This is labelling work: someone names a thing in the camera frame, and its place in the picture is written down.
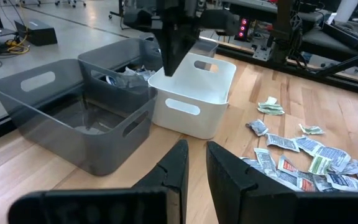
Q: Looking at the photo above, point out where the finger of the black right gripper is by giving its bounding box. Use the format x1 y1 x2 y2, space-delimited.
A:
158 23 204 78

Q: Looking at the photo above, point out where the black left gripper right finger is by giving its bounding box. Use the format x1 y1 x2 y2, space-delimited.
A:
206 141 358 224

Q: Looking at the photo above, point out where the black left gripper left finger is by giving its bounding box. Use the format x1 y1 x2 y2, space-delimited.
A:
7 139 190 224

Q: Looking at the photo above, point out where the translucent grey plastic bin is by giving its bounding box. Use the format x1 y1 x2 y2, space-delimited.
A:
77 37 165 116
0 58 158 177
137 30 220 62

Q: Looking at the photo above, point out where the white packet red label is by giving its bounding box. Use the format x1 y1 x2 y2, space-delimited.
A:
277 154 300 179
296 176 319 192

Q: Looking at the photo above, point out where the white plastic bin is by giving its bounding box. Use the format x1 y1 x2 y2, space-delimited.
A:
147 52 237 141

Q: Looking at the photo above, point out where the crumpled blue-grey packet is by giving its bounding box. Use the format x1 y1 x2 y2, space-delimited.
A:
246 119 270 138

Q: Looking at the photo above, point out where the white blue print packet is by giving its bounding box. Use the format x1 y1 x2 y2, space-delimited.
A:
293 135 325 154

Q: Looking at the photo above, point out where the black rectangular box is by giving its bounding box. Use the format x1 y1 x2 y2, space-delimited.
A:
13 19 58 47

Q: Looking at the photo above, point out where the white square pillar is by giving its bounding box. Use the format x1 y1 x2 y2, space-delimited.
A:
334 0 357 23

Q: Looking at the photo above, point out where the black desk crossbar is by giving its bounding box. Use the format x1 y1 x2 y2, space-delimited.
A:
312 47 358 78

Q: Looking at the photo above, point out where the grey metal bracket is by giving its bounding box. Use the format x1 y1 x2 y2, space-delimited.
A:
252 44 273 62

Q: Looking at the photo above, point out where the yellow cable coil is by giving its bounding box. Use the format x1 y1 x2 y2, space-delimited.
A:
5 33 31 55

